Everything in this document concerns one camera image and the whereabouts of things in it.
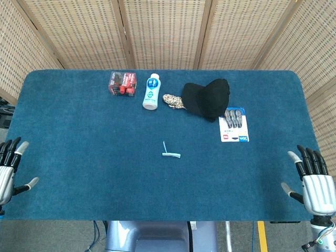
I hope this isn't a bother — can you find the carded metal clips pack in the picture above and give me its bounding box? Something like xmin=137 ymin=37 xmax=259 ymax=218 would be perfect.
xmin=218 ymin=107 xmax=250 ymax=143

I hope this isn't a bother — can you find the light blue plastic strip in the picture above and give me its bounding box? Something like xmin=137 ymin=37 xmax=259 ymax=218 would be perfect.
xmin=161 ymin=141 xmax=182 ymax=159

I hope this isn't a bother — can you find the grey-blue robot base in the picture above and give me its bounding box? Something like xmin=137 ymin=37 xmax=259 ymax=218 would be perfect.
xmin=104 ymin=220 xmax=218 ymax=252

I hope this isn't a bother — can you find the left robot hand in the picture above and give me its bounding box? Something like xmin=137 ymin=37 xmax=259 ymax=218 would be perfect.
xmin=0 ymin=136 xmax=40 ymax=206

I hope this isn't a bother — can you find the blue table cloth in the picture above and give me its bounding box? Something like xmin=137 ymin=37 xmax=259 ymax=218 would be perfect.
xmin=0 ymin=69 xmax=332 ymax=222

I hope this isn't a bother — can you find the white plastic bottle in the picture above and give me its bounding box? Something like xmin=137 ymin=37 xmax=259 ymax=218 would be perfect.
xmin=142 ymin=73 xmax=160 ymax=111

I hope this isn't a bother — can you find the blue floor cable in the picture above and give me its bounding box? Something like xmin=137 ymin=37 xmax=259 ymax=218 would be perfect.
xmin=86 ymin=221 xmax=102 ymax=252

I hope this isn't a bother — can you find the yellow floor tape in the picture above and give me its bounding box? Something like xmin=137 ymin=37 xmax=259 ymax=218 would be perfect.
xmin=257 ymin=221 xmax=269 ymax=252

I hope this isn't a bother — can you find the bamboo folding screen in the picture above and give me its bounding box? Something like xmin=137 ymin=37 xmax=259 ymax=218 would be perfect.
xmin=0 ymin=0 xmax=336 ymax=190

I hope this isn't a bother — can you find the red and black box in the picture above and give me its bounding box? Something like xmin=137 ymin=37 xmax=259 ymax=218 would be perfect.
xmin=108 ymin=71 xmax=138 ymax=97

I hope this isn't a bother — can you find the black equipment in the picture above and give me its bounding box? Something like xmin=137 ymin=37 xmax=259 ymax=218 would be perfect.
xmin=0 ymin=97 xmax=15 ymax=129

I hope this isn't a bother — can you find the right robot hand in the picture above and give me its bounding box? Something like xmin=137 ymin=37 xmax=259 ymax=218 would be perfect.
xmin=280 ymin=144 xmax=336 ymax=216

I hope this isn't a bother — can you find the black baseball cap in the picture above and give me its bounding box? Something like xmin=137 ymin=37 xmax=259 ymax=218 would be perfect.
xmin=182 ymin=78 xmax=232 ymax=123

